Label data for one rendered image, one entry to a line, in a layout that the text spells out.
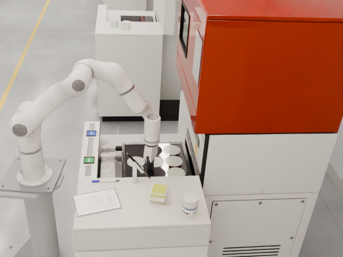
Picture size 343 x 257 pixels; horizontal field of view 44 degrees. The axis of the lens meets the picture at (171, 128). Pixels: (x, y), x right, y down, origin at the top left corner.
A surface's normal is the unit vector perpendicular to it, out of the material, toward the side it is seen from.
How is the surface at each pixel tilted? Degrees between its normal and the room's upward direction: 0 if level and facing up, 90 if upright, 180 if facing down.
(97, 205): 0
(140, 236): 90
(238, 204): 90
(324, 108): 90
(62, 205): 0
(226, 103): 90
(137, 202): 0
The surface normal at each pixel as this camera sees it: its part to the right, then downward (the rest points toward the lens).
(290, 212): 0.11, 0.54
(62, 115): 0.06, -0.84
